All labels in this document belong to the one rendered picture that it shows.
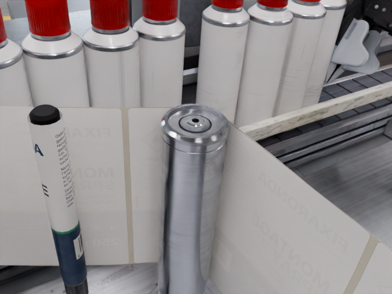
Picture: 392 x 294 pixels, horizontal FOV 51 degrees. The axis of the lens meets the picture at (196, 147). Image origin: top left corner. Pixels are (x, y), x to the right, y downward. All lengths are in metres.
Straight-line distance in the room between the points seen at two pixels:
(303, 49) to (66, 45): 0.28
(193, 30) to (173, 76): 0.34
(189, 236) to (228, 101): 0.26
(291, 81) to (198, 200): 0.32
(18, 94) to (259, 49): 0.26
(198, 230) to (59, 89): 0.19
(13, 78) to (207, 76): 0.21
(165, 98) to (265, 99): 0.13
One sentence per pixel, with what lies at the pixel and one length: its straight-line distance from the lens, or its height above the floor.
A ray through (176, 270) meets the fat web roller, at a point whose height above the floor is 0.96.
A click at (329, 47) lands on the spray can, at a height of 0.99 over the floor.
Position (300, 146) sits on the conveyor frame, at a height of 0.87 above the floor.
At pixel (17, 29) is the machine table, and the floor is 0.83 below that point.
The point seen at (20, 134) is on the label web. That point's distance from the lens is 0.26.
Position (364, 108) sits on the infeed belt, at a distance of 0.68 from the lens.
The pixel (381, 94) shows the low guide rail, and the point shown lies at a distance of 0.67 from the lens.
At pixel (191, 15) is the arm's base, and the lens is 0.75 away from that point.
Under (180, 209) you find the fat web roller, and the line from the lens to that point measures 0.24.
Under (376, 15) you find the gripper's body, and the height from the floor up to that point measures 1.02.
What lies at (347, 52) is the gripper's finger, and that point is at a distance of 0.60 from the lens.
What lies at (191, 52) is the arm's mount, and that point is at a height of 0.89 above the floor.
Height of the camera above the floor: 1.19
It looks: 37 degrees down
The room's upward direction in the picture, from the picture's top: 5 degrees clockwise
